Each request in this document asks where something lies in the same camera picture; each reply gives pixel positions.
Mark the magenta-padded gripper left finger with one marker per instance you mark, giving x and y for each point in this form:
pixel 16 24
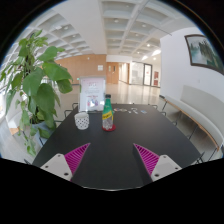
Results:
pixel 56 166

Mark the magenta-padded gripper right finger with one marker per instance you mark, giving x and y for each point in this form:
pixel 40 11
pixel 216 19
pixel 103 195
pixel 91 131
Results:
pixel 165 166

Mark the green plastic drink bottle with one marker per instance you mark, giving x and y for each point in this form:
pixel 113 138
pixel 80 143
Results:
pixel 107 113

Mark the white dotted ceramic cup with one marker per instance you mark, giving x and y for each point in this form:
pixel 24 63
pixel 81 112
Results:
pixel 82 121

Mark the black metal chairs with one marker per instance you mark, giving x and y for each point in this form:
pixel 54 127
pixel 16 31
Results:
pixel 68 111

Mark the flat round red coaster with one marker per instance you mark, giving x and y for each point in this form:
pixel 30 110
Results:
pixel 113 128

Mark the long white bench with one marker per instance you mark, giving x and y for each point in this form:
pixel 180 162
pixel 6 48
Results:
pixel 200 110

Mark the clear acrylic sign stand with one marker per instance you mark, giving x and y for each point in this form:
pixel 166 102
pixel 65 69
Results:
pixel 92 93

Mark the potted green leafy plant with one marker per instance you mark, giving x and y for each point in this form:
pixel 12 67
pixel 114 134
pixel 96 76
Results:
pixel 36 86

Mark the recessed ceiling lights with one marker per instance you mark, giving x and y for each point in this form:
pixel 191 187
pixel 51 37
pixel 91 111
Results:
pixel 116 20

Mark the framed landscape wall picture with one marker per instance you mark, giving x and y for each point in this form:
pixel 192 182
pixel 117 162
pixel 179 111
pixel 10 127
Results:
pixel 205 51

